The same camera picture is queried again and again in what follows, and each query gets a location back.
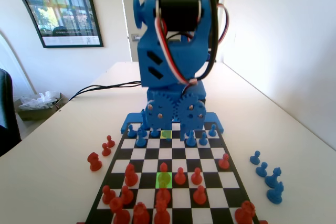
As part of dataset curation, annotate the red pawn being moved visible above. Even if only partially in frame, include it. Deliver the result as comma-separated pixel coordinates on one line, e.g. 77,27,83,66
157,162,172,188

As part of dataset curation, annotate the black and white chessboard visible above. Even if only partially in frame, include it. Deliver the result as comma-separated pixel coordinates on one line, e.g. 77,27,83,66
84,121,260,224

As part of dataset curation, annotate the red chess queen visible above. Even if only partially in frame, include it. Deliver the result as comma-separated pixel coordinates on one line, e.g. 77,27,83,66
154,199,171,224

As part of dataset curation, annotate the red chess rook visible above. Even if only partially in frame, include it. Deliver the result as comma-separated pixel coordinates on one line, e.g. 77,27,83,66
234,200,257,224
133,202,151,224

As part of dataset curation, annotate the cardboard box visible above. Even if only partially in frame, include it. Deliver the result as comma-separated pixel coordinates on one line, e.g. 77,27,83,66
16,92,69,122

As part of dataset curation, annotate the clear plastic bag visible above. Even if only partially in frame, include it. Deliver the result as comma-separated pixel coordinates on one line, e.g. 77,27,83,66
18,90,60,111

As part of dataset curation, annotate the black framed poster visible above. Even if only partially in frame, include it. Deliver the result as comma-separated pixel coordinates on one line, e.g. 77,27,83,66
0,0,104,49

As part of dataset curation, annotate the black office chair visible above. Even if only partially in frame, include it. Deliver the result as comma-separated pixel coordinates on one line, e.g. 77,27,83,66
0,68,22,156

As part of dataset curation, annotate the white curved panel black edge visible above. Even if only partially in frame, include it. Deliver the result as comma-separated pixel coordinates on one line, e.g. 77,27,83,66
0,0,44,96

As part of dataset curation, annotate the red white black servo wire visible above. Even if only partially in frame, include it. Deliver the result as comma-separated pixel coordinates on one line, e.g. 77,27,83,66
216,3,231,49
154,0,197,86

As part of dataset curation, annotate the black table cable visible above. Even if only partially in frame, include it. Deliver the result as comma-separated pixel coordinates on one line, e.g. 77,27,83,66
68,81,144,101
72,83,144,102

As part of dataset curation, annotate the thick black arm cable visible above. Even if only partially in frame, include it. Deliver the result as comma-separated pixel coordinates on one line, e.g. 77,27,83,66
194,0,221,82

